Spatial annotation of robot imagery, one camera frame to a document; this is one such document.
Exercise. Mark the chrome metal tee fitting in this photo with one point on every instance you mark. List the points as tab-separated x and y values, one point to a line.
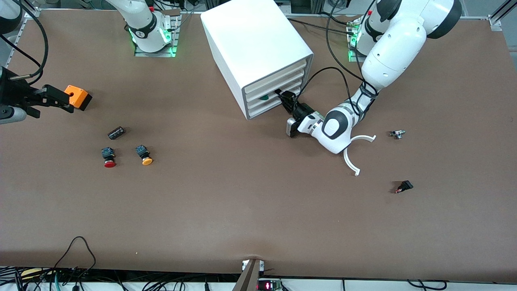
398	134

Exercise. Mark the white drawer cabinet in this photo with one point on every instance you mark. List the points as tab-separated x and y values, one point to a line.
250	40

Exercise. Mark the white plastic drawer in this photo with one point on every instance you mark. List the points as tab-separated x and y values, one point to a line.
260	103
274	79
262	109
266	92

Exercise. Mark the white semicircular plastic arc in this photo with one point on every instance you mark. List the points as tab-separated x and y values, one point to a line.
348	159

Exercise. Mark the orange button enclosure box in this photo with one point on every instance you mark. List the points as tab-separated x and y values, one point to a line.
80	97

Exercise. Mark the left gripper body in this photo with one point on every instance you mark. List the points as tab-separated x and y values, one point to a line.
303	110

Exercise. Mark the red mushroom push button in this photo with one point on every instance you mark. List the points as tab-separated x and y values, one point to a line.
109	159

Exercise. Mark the aluminium frame corner bracket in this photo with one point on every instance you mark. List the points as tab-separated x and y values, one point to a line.
495	22
32	14

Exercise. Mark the black square push switch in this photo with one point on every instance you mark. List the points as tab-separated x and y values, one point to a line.
405	186

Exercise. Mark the small black contact block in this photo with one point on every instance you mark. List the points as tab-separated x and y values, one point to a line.
116	132

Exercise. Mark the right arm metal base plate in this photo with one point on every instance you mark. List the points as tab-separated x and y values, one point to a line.
139	52

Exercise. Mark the brown angled post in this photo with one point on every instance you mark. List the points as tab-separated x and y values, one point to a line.
249	277

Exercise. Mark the red LED display module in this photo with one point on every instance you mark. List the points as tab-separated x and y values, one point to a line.
268	285

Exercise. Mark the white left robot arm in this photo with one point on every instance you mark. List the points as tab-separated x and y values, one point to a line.
391	48

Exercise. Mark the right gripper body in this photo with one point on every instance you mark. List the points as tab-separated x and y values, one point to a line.
12	93

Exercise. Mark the yellow push button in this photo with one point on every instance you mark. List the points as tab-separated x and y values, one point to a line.
144	157

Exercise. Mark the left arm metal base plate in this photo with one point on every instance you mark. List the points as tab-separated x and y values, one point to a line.
352	58

